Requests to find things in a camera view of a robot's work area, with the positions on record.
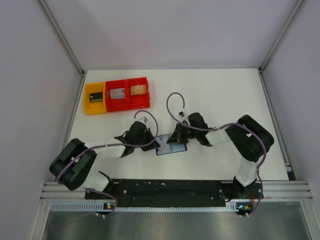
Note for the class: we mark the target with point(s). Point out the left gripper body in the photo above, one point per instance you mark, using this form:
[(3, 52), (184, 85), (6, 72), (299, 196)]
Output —
[(149, 140)]

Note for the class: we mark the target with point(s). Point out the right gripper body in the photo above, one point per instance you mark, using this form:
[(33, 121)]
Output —
[(178, 135)]

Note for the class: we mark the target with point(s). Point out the blue leather card holder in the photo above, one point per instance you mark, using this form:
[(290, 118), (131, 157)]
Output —
[(177, 148)]

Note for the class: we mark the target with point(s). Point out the silver credit card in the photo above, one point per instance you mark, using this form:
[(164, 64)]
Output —
[(164, 148)]

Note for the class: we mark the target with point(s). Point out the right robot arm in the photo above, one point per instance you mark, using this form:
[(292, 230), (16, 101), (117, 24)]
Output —
[(251, 140)]

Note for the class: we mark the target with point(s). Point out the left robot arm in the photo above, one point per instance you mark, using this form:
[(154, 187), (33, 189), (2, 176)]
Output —
[(73, 165)]

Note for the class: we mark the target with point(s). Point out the gold card in bin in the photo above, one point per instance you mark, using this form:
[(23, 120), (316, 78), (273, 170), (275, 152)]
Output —
[(138, 90)]

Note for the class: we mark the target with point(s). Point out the silver card in bin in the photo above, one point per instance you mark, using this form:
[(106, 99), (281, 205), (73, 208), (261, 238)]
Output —
[(117, 93)]

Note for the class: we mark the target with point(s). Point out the black card in bin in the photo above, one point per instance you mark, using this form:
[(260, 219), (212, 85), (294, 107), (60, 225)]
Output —
[(96, 97)]

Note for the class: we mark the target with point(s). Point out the right red plastic bin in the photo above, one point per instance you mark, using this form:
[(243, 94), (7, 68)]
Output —
[(138, 101)]

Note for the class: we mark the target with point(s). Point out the red plastic bin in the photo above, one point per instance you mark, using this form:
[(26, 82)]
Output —
[(138, 101), (118, 104)]

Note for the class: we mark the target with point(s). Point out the middle red plastic bin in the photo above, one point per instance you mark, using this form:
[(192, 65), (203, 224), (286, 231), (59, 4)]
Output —
[(118, 104)]

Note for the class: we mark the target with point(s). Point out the yellow plastic bin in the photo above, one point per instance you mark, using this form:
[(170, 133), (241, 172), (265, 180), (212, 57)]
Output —
[(94, 108)]

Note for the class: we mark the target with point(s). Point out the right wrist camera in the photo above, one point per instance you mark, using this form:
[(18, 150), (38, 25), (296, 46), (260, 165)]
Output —
[(183, 116)]

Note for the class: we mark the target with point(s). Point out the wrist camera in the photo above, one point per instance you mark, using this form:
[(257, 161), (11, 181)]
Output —
[(143, 120), (183, 116)]

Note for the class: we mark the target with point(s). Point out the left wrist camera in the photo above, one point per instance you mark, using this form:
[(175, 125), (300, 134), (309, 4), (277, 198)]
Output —
[(143, 120)]

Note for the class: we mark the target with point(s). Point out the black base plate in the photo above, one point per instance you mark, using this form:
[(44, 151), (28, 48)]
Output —
[(161, 193)]

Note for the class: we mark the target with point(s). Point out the white slotted cable duct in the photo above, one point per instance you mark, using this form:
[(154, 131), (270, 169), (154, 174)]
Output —
[(100, 206)]

